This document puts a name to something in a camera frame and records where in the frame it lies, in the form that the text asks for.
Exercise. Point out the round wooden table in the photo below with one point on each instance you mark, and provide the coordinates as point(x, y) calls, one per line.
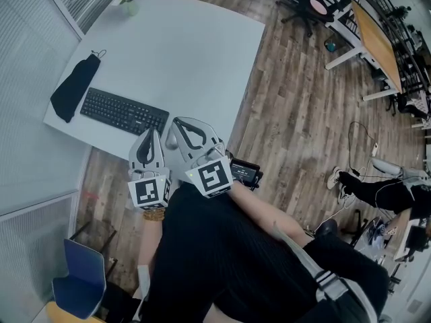
point(64, 315)

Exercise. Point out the black swivel stool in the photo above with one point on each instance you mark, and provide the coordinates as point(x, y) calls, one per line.
point(328, 229)

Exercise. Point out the person's black clothing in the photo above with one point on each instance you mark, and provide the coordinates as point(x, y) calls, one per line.
point(235, 257)

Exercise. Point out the person's right forearm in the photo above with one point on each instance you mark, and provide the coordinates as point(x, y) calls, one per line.
point(266, 214)

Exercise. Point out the white power adapter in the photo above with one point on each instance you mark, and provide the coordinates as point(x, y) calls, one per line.
point(375, 148)

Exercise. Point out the blue chair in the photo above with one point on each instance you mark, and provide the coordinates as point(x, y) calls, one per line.
point(81, 281)

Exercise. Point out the black metal railing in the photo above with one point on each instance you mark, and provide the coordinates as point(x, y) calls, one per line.
point(404, 29)

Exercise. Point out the teal round object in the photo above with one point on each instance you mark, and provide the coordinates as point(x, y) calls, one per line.
point(331, 47)

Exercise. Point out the person's left forearm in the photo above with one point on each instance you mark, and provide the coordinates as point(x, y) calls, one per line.
point(149, 244)

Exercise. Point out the small black display device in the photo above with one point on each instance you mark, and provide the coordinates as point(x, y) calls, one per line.
point(246, 173)

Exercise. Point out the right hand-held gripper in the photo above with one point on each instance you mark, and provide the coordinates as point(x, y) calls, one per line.
point(212, 177)

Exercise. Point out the cluttered white desk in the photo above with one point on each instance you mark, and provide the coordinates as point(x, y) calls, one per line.
point(380, 244)

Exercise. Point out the wooden desk with white legs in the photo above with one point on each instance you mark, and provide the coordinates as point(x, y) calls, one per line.
point(377, 42)

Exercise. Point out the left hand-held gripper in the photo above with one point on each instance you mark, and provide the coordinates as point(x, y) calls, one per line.
point(148, 190)

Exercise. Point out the pink round cushion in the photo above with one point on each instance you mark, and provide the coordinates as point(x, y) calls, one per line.
point(318, 6)

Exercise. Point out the black keyboard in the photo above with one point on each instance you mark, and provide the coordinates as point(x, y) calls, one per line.
point(121, 111)

